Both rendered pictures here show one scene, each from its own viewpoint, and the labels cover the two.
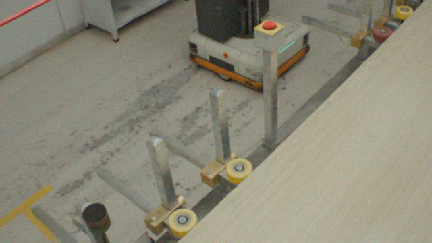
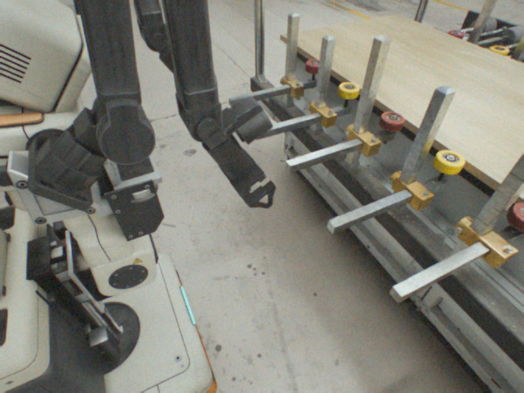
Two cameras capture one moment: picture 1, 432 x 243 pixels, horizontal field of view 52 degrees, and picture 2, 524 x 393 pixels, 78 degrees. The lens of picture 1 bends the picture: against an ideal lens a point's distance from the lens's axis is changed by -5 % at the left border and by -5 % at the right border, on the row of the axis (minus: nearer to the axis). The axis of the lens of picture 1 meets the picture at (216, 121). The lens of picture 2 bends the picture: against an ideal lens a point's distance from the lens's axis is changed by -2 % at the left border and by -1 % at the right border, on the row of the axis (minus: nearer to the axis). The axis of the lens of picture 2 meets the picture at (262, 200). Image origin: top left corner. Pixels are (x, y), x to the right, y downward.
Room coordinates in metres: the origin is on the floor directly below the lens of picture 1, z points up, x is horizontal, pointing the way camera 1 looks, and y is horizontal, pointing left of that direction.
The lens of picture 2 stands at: (2.14, -0.04, 1.51)
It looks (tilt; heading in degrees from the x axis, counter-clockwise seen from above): 46 degrees down; 288
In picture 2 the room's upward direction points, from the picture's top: straight up
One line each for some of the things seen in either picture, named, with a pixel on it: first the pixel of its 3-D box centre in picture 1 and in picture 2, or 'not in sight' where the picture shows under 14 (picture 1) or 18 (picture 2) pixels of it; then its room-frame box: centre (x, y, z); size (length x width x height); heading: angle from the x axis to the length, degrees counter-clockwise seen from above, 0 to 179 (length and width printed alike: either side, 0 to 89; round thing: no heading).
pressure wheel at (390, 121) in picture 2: not in sight; (388, 129); (2.02, -1.12, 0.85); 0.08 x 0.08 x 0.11
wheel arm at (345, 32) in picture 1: (342, 32); (462, 260); (1.81, -0.63, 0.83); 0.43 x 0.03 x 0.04; 45
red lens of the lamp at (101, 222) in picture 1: (95, 215); not in sight; (0.69, 0.31, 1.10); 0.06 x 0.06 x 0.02
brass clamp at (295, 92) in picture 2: not in sight; (292, 86); (2.46, -1.42, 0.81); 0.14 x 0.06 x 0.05; 135
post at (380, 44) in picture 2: not in sight; (364, 110); (2.12, -1.08, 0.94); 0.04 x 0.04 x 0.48; 45
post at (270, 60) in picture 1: (271, 100); not in sight; (1.26, -0.20, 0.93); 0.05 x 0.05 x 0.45; 45
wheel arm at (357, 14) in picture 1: (365, 17); (390, 203); (1.99, -0.81, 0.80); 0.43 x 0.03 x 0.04; 45
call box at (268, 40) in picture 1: (269, 36); not in sight; (1.25, -0.20, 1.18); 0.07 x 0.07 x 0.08; 45
